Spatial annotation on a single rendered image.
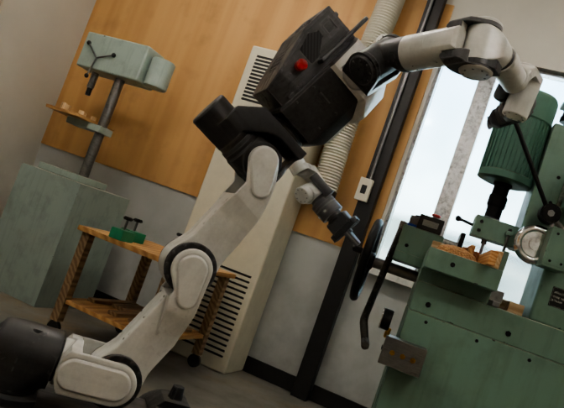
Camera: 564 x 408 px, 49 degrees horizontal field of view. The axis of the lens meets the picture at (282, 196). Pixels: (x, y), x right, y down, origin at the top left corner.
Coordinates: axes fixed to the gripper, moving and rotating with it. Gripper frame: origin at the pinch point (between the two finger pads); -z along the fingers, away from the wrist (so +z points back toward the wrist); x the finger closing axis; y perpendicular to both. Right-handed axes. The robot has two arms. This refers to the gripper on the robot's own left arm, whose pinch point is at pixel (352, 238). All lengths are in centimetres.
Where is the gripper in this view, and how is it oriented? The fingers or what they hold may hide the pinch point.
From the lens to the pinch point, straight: 224.4
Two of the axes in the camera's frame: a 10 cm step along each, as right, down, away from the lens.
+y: 3.9, -0.5, 9.2
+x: 6.7, -6.7, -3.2
